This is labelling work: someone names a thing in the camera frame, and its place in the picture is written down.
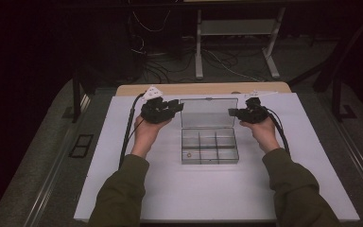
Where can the person's left hand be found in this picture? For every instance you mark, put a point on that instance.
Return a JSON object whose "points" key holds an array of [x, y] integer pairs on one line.
{"points": [[148, 135]]}

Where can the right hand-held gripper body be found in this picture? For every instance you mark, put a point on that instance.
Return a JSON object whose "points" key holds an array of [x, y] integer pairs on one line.
{"points": [[253, 113]]}

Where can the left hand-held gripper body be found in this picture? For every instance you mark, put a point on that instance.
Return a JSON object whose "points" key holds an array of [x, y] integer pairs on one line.
{"points": [[156, 110]]}

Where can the person's right hand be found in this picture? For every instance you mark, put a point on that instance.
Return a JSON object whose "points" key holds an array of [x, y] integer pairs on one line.
{"points": [[264, 134]]}

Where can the white foam board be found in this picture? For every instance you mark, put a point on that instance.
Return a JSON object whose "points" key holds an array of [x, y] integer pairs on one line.
{"points": [[220, 189]]}

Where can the black metal stand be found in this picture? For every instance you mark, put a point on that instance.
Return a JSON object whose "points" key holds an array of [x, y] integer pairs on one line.
{"points": [[76, 101], [337, 101]]}

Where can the clear plastic compartment box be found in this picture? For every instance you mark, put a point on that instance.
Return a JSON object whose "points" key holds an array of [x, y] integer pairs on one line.
{"points": [[209, 145]]}

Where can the aluminium floor rail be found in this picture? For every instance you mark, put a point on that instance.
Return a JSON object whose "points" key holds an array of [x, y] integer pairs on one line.
{"points": [[362, 170], [48, 186]]}

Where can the grey metal shelf stand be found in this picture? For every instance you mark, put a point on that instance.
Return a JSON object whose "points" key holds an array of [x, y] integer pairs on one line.
{"points": [[239, 26]]}

